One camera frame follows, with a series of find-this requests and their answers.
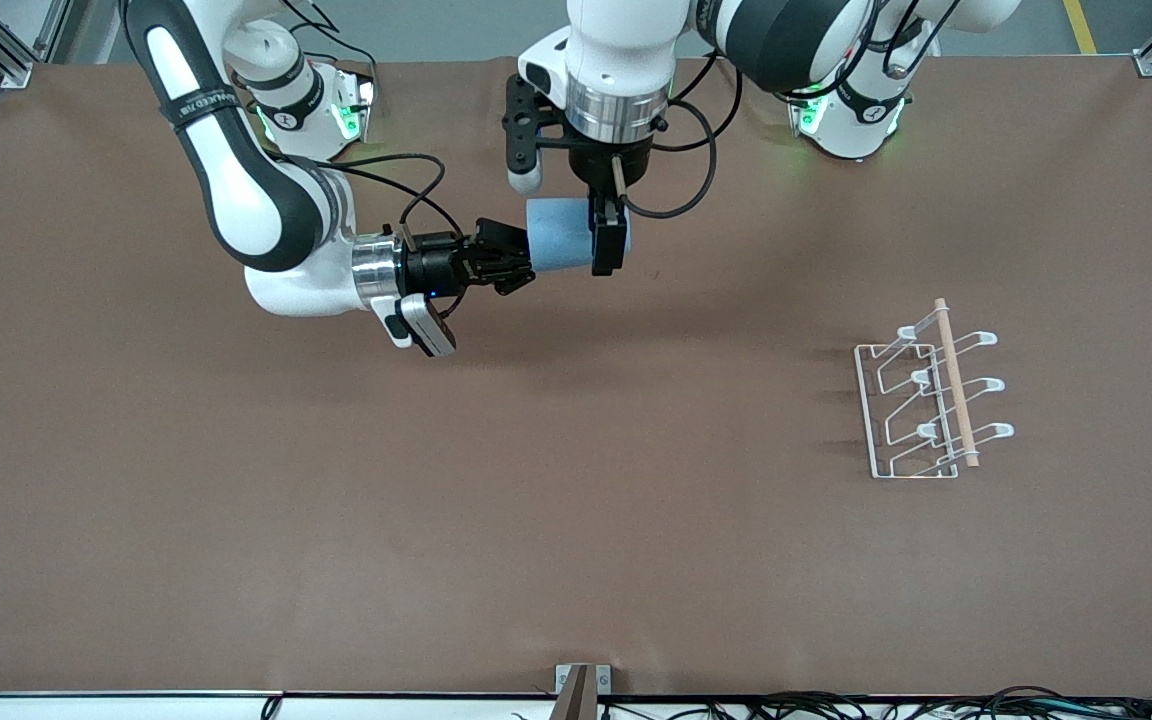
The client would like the blue plastic cup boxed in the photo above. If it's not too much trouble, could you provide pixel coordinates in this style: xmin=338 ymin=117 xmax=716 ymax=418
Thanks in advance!
xmin=524 ymin=197 xmax=634 ymax=273

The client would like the brown bar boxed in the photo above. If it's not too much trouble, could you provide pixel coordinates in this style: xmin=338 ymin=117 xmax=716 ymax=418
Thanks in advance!
xmin=550 ymin=665 xmax=597 ymax=720

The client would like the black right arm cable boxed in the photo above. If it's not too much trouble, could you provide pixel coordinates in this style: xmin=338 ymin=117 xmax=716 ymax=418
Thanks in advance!
xmin=331 ymin=150 xmax=467 ymax=241

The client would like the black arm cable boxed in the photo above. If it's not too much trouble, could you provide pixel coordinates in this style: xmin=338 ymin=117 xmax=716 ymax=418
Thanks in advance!
xmin=331 ymin=150 xmax=467 ymax=241
xmin=616 ymin=50 xmax=745 ymax=219

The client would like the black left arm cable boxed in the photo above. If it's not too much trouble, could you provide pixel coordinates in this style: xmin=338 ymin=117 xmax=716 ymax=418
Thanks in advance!
xmin=616 ymin=50 xmax=745 ymax=219

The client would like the black right base cable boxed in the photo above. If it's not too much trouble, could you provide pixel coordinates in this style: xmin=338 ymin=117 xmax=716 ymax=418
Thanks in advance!
xmin=286 ymin=20 xmax=379 ymax=81

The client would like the white wire cup rack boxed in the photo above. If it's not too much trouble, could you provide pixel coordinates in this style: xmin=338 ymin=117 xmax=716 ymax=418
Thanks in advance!
xmin=853 ymin=298 xmax=1015 ymax=481

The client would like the small metal table bracket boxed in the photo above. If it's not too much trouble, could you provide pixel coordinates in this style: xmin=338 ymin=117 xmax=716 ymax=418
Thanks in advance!
xmin=555 ymin=664 xmax=612 ymax=696

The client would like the black cable tangle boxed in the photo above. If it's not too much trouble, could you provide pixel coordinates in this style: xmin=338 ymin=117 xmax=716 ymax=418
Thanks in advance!
xmin=596 ymin=686 xmax=1152 ymax=720

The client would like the white table edge rail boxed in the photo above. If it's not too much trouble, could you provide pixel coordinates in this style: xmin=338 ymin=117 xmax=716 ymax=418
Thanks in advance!
xmin=0 ymin=692 xmax=1152 ymax=720

